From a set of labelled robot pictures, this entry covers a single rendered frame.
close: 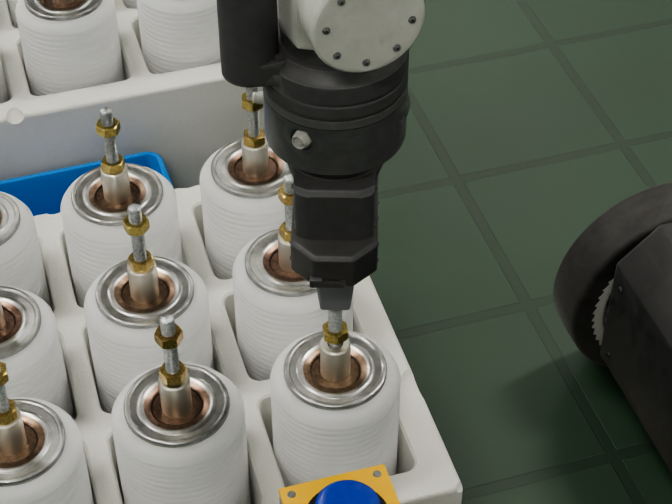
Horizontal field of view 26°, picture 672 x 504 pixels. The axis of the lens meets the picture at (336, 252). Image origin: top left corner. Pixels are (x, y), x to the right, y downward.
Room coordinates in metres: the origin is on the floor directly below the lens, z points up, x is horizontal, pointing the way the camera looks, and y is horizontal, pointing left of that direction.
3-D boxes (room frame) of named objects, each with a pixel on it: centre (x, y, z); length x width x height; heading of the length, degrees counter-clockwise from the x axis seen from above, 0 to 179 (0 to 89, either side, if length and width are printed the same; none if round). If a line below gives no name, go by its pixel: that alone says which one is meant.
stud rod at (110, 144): (0.90, 0.18, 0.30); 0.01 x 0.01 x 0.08
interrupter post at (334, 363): (0.71, 0.00, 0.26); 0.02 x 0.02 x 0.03
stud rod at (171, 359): (0.67, 0.11, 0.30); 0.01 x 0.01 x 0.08
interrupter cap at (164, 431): (0.67, 0.11, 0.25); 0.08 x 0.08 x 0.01
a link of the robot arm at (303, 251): (0.71, 0.00, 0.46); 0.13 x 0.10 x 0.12; 179
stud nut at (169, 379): (0.67, 0.11, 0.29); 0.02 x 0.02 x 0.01; 69
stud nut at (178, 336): (0.67, 0.11, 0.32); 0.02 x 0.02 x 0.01; 69
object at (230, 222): (0.93, 0.07, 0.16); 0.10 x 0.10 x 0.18
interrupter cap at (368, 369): (0.71, 0.00, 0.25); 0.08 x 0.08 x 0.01
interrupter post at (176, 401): (0.67, 0.11, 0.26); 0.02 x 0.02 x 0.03
